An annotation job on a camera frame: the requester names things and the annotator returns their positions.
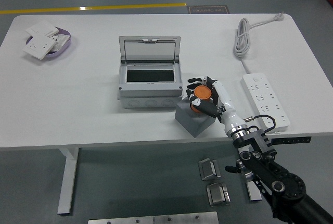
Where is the black table control panel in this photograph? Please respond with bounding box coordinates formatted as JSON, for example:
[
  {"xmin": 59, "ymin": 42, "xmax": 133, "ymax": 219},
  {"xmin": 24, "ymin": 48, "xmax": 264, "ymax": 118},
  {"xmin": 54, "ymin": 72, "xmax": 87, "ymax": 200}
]
[{"xmin": 270, "ymin": 136, "xmax": 312, "ymax": 144}]

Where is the orange cylinder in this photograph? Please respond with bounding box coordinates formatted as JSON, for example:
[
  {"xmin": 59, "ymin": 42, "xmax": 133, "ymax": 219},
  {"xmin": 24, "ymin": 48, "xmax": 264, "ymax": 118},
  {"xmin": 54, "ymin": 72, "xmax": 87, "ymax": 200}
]
[{"xmin": 190, "ymin": 85, "xmax": 213, "ymax": 114}]

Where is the white power strip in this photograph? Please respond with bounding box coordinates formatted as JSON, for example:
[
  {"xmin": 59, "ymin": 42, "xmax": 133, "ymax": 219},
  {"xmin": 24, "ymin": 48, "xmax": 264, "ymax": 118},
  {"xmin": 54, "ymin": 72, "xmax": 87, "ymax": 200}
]
[{"xmin": 240, "ymin": 72, "xmax": 291, "ymax": 133}]

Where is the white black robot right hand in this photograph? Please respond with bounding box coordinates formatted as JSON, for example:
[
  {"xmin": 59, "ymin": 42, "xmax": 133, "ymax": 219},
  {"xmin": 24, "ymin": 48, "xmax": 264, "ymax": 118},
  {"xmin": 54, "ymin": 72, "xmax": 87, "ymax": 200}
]
[{"xmin": 186, "ymin": 74, "xmax": 247, "ymax": 135}]

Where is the white wall socket panel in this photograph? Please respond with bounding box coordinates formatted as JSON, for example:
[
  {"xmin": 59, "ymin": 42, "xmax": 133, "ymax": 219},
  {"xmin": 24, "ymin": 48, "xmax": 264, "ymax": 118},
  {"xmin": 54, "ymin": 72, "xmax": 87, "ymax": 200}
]
[{"xmin": 22, "ymin": 33, "xmax": 58, "ymax": 60}]

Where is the grey cube with round recess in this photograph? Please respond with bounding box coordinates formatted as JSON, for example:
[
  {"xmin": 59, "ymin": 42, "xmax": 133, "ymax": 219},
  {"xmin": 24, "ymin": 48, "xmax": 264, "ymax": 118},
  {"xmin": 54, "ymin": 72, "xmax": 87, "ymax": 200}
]
[{"xmin": 174, "ymin": 96, "xmax": 216, "ymax": 138}]

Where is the metal plate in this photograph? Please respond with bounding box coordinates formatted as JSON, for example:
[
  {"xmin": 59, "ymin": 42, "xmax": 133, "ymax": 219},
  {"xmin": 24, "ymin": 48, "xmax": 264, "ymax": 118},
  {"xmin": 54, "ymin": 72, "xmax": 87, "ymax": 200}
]
[
  {"xmin": 87, "ymin": 217, "xmax": 155, "ymax": 224},
  {"xmin": 153, "ymin": 211, "xmax": 219, "ymax": 224}
]

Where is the purple tray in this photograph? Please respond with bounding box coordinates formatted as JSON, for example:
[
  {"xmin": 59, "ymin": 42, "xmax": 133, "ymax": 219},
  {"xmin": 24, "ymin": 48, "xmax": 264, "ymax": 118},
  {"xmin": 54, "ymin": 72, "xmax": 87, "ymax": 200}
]
[{"xmin": 25, "ymin": 27, "xmax": 72, "ymax": 59}]

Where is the white printed socket module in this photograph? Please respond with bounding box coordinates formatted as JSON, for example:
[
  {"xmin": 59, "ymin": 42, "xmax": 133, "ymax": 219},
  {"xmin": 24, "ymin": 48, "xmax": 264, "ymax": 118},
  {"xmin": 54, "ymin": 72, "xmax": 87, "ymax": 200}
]
[{"xmin": 49, "ymin": 33, "xmax": 71, "ymax": 53}]

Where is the grey junction box clear lid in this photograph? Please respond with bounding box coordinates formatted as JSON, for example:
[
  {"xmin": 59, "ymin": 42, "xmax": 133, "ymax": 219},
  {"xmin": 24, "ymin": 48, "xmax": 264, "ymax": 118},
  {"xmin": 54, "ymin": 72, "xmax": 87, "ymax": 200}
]
[{"xmin": 117, "ymin": 35, "xmax": 184, "ymax": 109}]

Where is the white switch panel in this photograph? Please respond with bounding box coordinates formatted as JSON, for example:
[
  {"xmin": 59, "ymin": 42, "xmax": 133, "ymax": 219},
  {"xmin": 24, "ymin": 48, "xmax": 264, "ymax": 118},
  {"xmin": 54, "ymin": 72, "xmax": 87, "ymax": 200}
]
[{"xmin": 25, "ymin": 20, "xmax": 59, "ymax": 37}]

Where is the white coiled power cord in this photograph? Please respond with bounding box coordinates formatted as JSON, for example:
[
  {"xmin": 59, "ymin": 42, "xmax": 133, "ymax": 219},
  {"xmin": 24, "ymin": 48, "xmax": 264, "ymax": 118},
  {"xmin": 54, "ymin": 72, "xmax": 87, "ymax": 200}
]
[{"xmin": 233, "ymin": 12, "xmax": 286, "ymax": 75}]

